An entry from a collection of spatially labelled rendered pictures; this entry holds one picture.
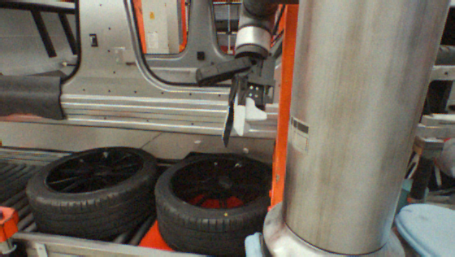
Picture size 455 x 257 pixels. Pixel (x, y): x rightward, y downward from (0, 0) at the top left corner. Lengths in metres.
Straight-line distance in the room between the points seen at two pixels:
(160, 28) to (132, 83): 4.18
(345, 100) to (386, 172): 0.06
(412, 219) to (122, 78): 1.32
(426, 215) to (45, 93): 1.65
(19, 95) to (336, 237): 1.74
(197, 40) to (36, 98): 1.81
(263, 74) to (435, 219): 0.38
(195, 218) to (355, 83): 1.05
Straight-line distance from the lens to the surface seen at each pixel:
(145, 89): 1.39
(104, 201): 1.41
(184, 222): 1.20
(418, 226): 0.32
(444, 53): 1.20
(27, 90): 1.81
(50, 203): 1.49
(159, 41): 5.58
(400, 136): 0.19
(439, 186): 1.41
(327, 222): 0.21
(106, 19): 1.45
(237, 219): 1.16
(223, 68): 0.55
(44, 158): 2.47
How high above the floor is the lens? 1.22
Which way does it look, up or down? 20 degrees down
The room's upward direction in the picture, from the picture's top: straight up
